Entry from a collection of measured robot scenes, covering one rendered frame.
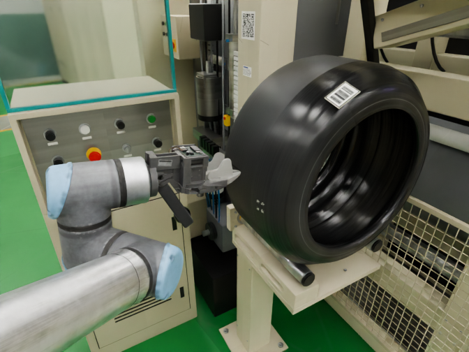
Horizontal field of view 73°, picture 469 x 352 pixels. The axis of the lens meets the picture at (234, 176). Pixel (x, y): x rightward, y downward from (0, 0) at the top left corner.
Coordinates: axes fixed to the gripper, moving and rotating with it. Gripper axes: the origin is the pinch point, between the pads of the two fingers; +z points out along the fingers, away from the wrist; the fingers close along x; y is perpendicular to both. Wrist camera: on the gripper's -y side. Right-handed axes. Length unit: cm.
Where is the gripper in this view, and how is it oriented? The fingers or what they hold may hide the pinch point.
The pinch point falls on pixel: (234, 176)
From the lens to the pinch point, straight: 71.5
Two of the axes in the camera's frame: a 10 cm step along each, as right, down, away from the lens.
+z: 8.7, -1.3, 4.9
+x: -4.9, -4.2, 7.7
